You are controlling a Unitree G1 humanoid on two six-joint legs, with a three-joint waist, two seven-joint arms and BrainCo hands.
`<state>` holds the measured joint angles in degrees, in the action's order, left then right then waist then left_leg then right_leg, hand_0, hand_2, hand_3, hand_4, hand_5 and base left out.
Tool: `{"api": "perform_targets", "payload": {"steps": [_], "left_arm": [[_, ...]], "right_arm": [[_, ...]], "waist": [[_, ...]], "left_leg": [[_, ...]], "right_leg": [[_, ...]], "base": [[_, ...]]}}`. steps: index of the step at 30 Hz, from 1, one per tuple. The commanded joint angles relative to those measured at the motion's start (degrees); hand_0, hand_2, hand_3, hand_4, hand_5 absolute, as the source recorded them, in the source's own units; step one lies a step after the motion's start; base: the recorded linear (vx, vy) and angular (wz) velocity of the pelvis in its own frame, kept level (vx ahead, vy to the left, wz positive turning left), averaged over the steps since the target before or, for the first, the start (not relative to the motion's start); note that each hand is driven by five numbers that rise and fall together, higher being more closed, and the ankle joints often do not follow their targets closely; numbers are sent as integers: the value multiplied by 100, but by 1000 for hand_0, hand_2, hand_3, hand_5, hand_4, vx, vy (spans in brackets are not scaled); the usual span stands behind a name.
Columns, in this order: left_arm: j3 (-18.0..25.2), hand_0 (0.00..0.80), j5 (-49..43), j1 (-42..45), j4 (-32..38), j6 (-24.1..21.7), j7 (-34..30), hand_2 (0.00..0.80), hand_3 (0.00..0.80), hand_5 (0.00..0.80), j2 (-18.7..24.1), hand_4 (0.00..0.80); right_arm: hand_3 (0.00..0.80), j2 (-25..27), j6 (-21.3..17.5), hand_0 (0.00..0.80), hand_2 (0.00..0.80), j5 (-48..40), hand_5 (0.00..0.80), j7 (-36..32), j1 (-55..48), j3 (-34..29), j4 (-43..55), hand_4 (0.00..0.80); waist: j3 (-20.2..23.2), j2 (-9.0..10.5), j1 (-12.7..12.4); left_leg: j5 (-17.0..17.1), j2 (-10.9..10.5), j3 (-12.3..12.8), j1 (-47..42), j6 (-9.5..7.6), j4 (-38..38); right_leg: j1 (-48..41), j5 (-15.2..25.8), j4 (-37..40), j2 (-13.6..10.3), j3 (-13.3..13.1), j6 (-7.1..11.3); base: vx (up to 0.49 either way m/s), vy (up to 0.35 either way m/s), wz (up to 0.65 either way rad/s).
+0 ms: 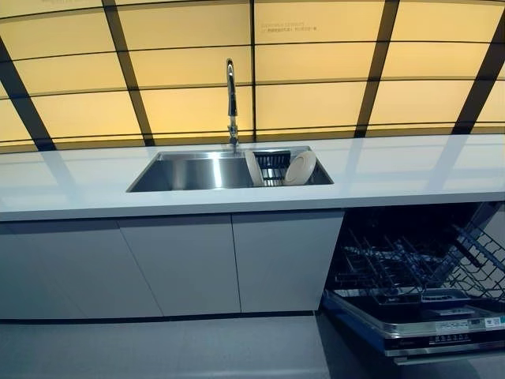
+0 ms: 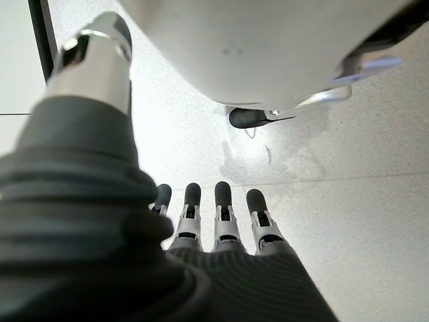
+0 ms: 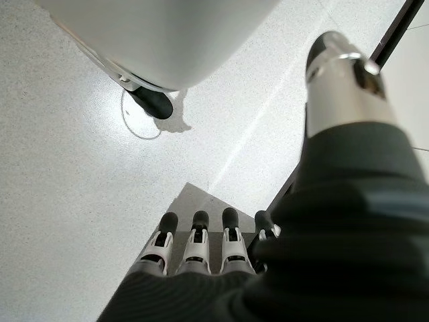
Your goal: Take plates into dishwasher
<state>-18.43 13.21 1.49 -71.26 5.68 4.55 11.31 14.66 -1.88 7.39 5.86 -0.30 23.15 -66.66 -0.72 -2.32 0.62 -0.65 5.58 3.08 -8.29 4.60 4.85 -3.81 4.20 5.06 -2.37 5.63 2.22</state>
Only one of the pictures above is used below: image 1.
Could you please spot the cream round plate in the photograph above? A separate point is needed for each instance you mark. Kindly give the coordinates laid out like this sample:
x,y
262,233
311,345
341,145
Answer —
x,y
300,167
252,169

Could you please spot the open dishwasher door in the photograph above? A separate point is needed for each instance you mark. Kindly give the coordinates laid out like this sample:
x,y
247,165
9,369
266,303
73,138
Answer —
x,y
434,333

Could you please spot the black dish drying rack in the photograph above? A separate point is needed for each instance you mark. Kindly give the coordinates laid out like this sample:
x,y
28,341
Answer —
x,y
270,162

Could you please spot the stainless steel sink basin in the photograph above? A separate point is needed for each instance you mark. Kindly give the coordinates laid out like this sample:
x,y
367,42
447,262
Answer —
x,y
189,169

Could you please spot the white cabinet door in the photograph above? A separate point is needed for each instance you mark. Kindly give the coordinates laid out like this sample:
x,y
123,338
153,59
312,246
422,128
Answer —
x,y
284,256
185,264
71,268

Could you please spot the chrome gooseneck kitchen faucet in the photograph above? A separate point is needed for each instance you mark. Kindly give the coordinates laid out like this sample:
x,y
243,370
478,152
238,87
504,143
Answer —
x,y
230,98

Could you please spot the black cabinet kickboard strip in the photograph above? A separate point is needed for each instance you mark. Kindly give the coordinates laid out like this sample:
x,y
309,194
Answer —
x,y
158,317

